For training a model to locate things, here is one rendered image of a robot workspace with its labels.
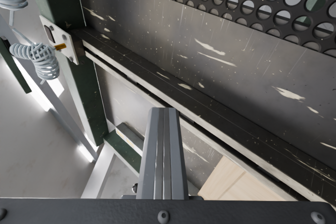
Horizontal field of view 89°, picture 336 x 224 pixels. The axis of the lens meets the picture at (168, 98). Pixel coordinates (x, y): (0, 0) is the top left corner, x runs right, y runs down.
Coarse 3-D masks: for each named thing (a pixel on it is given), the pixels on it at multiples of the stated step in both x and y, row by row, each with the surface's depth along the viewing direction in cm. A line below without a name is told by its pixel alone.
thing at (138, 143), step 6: (120, 126) 83; (126, 126) 83; (120, 132) 81; (126, 132) 81; (132, 132) 81; (132, 138) 79; (138, 138) 79; (138, 144) 77; (138, 150) 77; (192, 186) 66; (192, 192) 65
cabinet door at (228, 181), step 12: (216, 168) 49; (228, 168) 45; (240, 168) 42; (216, 180) 52; (228, 180) 48; (240, 180) 45; (252, 180) 42; (204, 192) 60; (216, 192) 55; (228, 192) 51; (240, 192) 47; (252, 192) 44; (264, 192) 41
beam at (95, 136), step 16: (48, 0) 50; (64, 0) 53; (48, 16) 54; (64, 16) 55; (80, 16) 59; (64, 64) 67; (80, 64) 68; (80, 80) 72; (96, 80) 79; (80, 96) 76; (96, 96) 84; (80, 112) 89; (96, 112) 89; (96, 128) 96; (96, 144) 104
